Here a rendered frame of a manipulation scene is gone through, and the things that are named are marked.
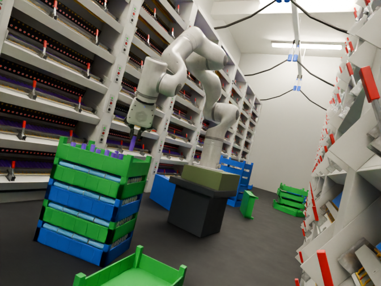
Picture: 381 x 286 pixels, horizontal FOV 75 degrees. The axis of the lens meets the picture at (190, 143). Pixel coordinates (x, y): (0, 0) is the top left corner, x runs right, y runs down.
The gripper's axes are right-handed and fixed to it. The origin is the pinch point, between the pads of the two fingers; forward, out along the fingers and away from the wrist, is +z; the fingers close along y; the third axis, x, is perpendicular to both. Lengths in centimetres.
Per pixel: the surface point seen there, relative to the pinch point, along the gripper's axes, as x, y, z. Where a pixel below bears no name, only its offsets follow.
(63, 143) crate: -7.1, -24.8, 7.6
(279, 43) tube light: 390, 250, -82
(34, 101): 29, -47, 10
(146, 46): 99, -1, -24
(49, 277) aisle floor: -43, -16, 32
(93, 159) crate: -14.8, -12.9, 6.6
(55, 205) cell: -17.8, -22.2, 28.0
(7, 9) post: 30, -61, -27
